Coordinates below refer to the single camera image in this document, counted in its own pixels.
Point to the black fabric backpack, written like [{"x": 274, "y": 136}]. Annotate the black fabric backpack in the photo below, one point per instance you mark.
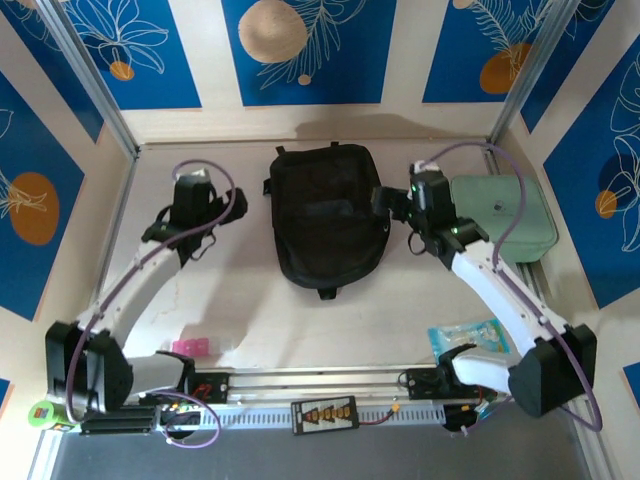
[{"x": 325, "y": 230}]

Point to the light blue tissue packet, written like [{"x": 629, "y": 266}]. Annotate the light blue tissue packet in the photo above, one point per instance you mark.
[{"x": 465, "y": 336}]

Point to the mint green pencil case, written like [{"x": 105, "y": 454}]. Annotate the mint green pencil case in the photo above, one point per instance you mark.
[{"x": 537, "y": 230}]

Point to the green can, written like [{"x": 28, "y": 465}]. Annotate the green can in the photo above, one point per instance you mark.
[{"x": 45, "y": 417}]

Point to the aluminium frame post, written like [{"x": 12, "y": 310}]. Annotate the aluminium frame post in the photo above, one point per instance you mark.
[
  {"x": 531, "y": 75},
  {"x": 92, "y": 75}
]

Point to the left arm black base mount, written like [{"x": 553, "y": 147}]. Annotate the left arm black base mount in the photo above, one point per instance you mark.
[{"x": 215, "y": 387}]

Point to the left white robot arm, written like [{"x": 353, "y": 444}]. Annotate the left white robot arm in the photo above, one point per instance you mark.
[{"x": 145, "y": 285}]

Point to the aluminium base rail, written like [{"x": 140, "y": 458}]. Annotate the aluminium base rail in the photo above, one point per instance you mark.
[{"x": 310, "y": 382}]

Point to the pink eraser pack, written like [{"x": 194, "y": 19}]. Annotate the pink eraser pack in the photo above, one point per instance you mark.
[{"x": 191, "y": 347}]

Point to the black charger board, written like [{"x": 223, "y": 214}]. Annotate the black charger board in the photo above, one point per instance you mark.
[{"x": 325, "y": 415}]

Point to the black ribbed block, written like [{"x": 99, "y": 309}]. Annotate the black ribbed block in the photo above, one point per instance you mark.
[{"x": 120, "y": 426}]

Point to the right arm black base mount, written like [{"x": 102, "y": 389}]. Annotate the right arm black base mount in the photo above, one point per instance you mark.
[{"x": 420, "y": 382}]

